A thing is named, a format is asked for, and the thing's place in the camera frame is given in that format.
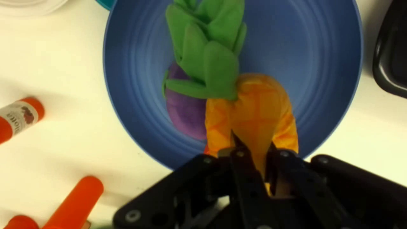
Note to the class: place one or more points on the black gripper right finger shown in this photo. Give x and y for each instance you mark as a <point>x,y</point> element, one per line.
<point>276,167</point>

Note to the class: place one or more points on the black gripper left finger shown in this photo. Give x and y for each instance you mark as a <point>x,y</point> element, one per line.
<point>246,178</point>

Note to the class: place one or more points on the purple plush eggplant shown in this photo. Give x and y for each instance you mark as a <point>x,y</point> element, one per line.
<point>187,115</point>

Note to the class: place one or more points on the yellow plush pineapple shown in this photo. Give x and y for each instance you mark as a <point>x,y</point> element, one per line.
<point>207,38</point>

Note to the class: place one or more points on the blue plate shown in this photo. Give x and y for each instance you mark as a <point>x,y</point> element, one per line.
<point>311,48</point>

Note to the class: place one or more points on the white paper plate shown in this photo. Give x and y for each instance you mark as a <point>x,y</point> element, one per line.
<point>29,8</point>

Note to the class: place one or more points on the black plastic tray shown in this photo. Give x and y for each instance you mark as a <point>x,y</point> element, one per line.
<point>389,62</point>

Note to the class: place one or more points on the orange squeeze bottle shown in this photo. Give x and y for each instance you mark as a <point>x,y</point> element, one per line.
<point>73,211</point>

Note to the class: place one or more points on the red plastic cup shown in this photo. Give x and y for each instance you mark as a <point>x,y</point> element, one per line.
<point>21,222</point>

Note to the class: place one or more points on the teal round lid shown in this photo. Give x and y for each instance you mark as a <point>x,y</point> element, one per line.
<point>105,5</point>

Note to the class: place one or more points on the small red sauce bottle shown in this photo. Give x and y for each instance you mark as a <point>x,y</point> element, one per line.
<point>17,117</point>

